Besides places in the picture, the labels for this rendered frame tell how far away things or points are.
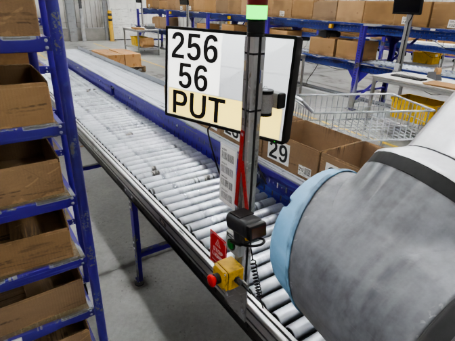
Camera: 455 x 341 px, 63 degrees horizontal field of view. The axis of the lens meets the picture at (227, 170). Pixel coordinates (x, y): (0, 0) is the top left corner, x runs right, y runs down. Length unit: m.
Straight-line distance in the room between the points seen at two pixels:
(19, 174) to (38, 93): 0.21
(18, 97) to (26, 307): 0.61
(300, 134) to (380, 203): 1.79
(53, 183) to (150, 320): 1.34
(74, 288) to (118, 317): 1.05
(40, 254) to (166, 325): 1.20
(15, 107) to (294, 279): 0.80
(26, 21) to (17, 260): 0.61
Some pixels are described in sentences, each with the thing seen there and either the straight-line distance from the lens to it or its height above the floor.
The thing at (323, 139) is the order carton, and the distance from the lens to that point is 2.02.
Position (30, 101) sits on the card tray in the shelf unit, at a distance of 1.00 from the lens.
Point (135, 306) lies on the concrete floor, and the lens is 2.35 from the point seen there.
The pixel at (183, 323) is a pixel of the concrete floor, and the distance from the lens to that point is 2.23.
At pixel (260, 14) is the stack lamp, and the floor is 1.60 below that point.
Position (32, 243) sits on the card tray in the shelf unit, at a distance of 1.14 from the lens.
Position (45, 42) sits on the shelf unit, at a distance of 0.96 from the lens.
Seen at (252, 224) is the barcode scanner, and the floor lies 1.09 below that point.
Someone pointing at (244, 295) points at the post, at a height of 0.77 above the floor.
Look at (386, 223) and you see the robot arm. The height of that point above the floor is 1.47.
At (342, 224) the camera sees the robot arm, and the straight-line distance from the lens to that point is 0.33.
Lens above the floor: 1.62
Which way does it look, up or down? 24 degrees down
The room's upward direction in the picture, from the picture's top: 2 degrees clockwise
